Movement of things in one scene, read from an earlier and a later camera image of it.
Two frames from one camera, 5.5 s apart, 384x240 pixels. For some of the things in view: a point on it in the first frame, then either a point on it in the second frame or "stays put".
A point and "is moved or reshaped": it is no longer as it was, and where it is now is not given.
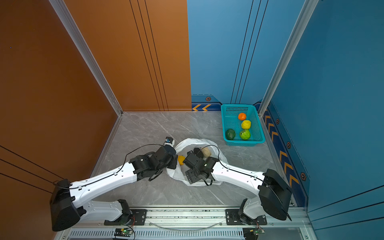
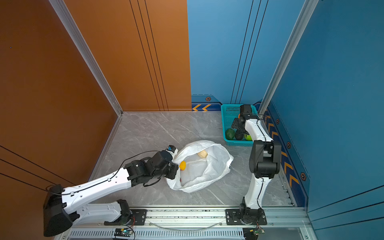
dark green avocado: x=230 y=134 stays put
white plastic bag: x=189 y=145 is moved or reshaped
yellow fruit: x=181 y=158 is moved or reshaped
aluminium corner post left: x=78 y=38 stays put
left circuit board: x=123 y=232 stays put
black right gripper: x=189 y=174 -> x=235 y=124
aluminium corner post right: x=308 y=10 stays put
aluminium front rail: x=195 y=224 stays put
